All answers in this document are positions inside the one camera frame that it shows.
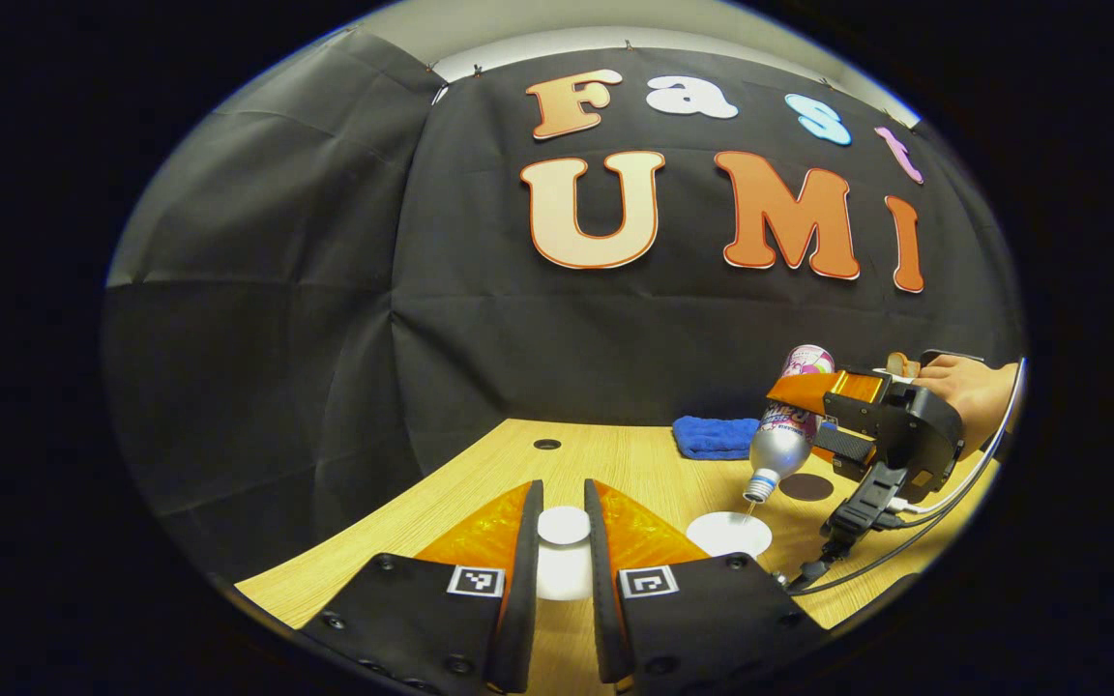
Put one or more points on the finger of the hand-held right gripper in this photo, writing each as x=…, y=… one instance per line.
x=842, y=443
x=828, y=389

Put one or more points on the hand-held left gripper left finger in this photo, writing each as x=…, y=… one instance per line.
x=518, y=619

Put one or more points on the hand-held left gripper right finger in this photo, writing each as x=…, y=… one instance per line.
x=605, y=619

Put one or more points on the dark round coaster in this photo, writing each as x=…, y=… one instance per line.
x=808, y=488

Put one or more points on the silver water bottle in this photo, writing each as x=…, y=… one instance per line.
x=784, y=440

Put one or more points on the white teacup lid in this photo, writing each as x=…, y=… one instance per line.
x=564, y=565

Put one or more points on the toast slice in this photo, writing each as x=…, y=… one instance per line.
x=899, y=363

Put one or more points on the blue towel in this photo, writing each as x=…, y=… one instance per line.
x=712, y=437

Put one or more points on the black backdrop cloth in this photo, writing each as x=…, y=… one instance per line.
x=422, y=290

